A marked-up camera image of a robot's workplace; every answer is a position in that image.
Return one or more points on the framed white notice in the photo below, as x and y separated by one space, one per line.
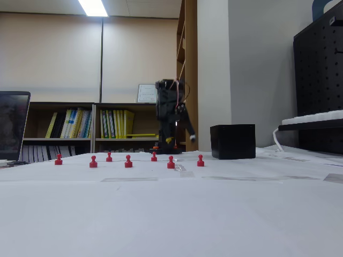
146 93

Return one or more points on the white paper table cover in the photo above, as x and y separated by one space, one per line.
171 214

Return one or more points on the plain yellow binder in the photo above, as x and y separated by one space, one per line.
121 124
115 124

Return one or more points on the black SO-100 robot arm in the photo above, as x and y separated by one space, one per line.
168 88

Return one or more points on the black pegboard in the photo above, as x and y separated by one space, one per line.
319 80

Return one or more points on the dark blue rounded object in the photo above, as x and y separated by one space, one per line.
317 8

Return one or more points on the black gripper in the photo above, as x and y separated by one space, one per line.
182 108

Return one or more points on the white yellow spine book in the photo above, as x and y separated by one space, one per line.
66 124

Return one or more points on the pale green spine book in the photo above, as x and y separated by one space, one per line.
88 124

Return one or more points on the slim yellow book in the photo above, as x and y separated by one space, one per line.
51 125

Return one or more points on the wide yellow binder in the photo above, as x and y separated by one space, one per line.
129 123

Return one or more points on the ceiling light panel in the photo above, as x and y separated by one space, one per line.
93 8

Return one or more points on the low wooden bookshelf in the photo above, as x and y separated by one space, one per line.
120 105
61 104

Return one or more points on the thin yellow folder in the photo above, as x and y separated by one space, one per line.
142 135

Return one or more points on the black square bin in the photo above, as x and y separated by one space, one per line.
233 142

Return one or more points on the black binder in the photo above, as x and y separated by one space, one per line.
58 125

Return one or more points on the white power strip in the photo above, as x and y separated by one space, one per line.
316 116

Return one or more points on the laptop with dark screen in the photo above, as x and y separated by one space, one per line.
13 125

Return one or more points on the black vertical wall conduit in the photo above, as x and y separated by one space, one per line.
101 59

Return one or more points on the blue white spine book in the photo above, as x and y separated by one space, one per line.
81 124

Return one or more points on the tall wooden shelf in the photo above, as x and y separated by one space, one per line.
190 53

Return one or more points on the yellow binder white label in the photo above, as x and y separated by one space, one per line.
110 124
103 124

